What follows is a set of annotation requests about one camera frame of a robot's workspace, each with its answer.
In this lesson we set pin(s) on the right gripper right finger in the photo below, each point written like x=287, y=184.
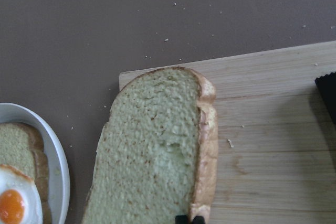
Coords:
x=198, y=220

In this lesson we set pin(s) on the bread slice on plate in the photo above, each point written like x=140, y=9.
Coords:
x=22, y=147

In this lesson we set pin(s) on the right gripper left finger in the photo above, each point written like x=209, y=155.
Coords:
x=181, y=219

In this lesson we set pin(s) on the wooden cutting board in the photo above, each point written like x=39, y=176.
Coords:
x=276, y=161

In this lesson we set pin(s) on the fried egg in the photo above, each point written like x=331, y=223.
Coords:
x=20, y=200

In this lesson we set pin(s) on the bread slice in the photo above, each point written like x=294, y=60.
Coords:
x=22, y=147
x=157, y=155

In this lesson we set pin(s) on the white round plate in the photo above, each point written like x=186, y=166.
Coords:
x=59, y=180

